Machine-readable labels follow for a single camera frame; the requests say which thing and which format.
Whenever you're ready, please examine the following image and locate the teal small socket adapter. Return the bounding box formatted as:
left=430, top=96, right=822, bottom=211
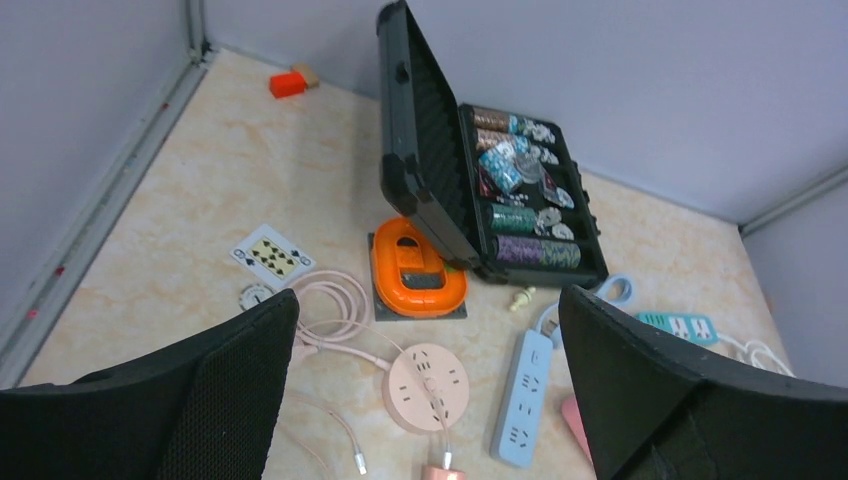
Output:
left=636, top=312, right=719, bottom=347

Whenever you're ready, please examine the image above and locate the small tan wooden block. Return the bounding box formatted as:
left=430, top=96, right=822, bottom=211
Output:
left=291, top=62, right=320, bottom=89

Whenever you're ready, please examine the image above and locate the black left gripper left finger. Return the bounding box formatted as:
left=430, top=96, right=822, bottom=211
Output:
left=1, top=289, right=300, bottom=479

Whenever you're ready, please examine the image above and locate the small salmon charger plug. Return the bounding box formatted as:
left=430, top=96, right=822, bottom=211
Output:
left=421, top=465, right=466, bottom=480

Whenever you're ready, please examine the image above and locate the thin pink charging cable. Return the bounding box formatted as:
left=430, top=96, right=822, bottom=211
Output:
left=278, top=321, right=455, bottom=478

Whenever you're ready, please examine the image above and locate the pink coiled cable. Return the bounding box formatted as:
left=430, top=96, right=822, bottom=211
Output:
left=286, top=269, right=393, bottom=372

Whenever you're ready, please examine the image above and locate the light blue power strip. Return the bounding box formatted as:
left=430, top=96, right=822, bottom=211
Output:
left=489, top=330, right=554, bottom=468

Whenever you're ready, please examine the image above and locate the round pink power socket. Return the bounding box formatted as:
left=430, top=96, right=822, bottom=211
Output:
left=382, top=343, right=470, bottom=434

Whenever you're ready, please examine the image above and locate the small white round chip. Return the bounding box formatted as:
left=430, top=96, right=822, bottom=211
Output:
left=238, top=283, right=275, bottom=311

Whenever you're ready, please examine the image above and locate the white coiled cable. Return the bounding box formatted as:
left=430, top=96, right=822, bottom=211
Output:
left=718, top=334, right=795, bottom=378

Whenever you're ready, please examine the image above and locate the pink triangular power socket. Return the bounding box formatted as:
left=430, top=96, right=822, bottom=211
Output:
left=561, top=395, right=593, bottom=464

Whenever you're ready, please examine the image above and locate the red small block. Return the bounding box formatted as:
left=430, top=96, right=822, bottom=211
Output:
left=268, top=71, right=308, bottom=99

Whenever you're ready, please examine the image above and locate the light blue coiled cable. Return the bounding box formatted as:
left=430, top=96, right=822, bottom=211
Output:
left=533, top=273, right=636, bottom=349

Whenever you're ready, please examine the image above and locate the open black carrying case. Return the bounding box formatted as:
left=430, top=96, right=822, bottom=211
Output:
left=376, top=1, right=609, bottom=289

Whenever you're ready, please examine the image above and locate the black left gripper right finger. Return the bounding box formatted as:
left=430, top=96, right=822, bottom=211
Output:
left=559, top=286, right=847, bottom=479

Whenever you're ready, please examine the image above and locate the white multi-hole adapter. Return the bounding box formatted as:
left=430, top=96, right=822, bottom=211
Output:
left=229, top=224, right=317, bottom=290

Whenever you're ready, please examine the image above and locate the orange tape dispenser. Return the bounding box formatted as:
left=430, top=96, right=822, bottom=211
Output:
left=368, top=217, right=468, bottom=321

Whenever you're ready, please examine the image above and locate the small white plastic connector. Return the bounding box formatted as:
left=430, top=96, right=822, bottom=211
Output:
left=508, top=286, right=536, bottom=312

